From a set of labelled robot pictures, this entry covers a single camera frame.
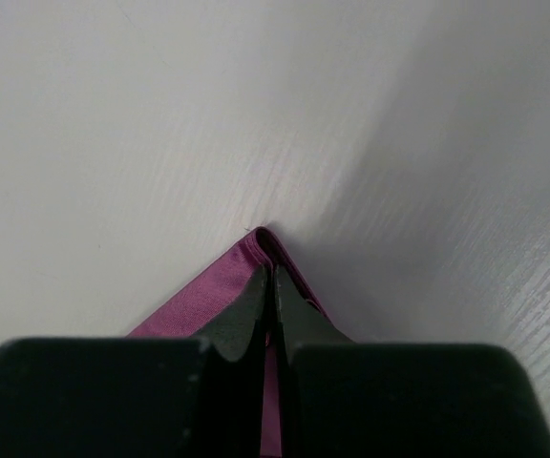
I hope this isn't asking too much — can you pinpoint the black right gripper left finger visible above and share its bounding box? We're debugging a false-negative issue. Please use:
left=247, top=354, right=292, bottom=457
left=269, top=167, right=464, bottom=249
left=198, top=267, right=269, bottom=457

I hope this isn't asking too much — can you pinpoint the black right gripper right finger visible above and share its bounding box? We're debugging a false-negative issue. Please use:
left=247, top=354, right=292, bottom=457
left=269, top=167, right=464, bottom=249
left=272, top=266, right=352, bottom=458

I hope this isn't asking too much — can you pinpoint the purple cloth napkin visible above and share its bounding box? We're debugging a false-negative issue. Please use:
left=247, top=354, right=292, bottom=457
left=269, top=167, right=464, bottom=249
left=131, top=227, right=346, bottom=457

